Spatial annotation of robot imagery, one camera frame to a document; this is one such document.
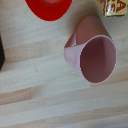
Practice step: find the red plastic bowl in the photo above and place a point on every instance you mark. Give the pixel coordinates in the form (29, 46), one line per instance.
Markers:
(48, 9)

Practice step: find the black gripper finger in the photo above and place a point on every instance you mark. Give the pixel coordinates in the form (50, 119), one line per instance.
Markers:
(1, 53)

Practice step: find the pink mug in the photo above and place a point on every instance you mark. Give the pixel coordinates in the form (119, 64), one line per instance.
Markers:
(87, 40)

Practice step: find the yellow cereal snack bar box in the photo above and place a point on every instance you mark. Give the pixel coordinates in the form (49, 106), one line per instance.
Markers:
(113, 6)

